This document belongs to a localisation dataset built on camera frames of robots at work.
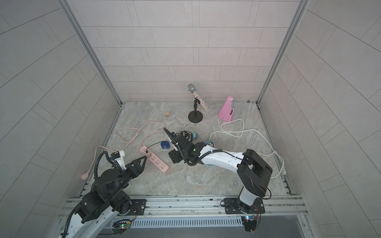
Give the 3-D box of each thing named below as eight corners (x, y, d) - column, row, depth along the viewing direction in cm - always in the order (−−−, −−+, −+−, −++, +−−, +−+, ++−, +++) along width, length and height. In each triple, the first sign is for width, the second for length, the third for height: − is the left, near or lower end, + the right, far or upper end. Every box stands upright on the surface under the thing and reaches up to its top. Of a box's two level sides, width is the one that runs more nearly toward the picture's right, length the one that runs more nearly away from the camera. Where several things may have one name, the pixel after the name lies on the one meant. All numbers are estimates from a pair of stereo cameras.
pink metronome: (227, 124, 105) (232, 107, 92) (219, 117, 109) (222, 100, 96) (234, 118, 108) (239, 102, 95) (226, 112, 112) (230, 95, 99)
